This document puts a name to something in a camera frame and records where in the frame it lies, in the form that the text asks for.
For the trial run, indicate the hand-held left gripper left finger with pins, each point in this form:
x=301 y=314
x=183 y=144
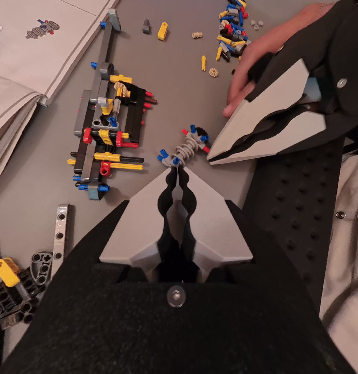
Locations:
x=131 y=230

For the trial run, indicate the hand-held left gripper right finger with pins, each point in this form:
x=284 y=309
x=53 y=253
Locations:
x=219 y=230

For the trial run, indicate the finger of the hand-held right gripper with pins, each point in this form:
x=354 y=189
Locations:
x=298 y=131
x=255 y=111

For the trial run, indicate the grey lego shock absorber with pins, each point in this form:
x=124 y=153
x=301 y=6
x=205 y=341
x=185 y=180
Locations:
x=187 y=144

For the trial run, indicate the lego instruction booklet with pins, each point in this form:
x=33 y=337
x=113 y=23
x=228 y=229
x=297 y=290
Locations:
x=27 y=57

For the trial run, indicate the tan lego gear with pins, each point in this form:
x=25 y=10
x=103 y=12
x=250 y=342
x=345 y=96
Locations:
x=214 y=72

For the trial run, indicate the yellow lego axle pin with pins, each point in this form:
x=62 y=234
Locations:
x=203 y=63

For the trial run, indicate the light grey lego beam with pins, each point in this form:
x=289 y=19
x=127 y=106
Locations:
x=60 y=230

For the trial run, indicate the pile of loose lego pieces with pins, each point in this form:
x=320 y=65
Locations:
x=233 y=28

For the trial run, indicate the tan lego pin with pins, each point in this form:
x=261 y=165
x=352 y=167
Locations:
x=197 y=34

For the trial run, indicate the lego chassis assembly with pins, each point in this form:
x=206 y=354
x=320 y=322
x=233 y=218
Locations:
x=108 y=116

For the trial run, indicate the small yellow lego connector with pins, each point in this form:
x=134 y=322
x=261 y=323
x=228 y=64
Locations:
x=162 y=31

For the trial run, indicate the yellow lego liftarm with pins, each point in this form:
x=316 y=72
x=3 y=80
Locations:
x=5 y=271

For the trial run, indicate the dark grey lego bush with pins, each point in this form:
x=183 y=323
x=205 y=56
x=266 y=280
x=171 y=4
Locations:
x=145 y=26

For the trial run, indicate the black lego beam pile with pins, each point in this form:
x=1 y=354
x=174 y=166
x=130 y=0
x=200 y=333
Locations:
x=13 y=300

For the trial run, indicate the person's right hand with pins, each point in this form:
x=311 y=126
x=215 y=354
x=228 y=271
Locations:
x=255 y=52

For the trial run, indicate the black dimpled pad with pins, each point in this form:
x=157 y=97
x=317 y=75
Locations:
x=298 y=189

